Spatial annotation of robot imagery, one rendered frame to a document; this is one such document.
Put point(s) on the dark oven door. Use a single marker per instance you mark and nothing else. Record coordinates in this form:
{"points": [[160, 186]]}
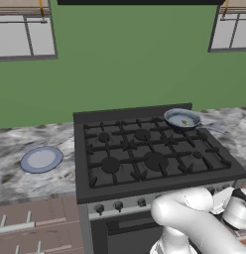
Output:
{"points": [[128, 243]]}

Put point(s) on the grey frying pan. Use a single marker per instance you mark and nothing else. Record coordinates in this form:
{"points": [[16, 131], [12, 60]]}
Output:
{"points": [[180, 119]]}

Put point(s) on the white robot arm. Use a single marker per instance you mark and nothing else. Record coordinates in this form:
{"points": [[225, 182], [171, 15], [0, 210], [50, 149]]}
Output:
{"points": [[191, 215]]}

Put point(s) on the brown drawer front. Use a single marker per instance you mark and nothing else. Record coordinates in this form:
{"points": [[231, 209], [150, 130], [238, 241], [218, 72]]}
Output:
{"points": [[52, 211], [62, 244]]}

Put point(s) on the small yellow butter stick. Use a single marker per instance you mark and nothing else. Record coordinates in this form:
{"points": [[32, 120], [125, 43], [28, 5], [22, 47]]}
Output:
{"points": [[185, 122]]}

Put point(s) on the black stove knob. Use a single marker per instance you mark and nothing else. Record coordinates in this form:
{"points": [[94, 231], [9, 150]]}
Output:
{"points": [[118, 206], [141, 202], [99, 208], [224, 188]]}

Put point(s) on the black gas hob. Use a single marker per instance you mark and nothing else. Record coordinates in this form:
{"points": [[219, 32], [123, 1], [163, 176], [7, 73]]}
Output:
{"points": [[128, 185]]}

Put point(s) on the blue round plate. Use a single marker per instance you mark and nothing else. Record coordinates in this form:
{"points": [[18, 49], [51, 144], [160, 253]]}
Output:
{"points": [[41, 159]]}

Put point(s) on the black range hood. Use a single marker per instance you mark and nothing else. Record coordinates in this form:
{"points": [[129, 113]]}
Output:
{"points": [[141, 1]]}

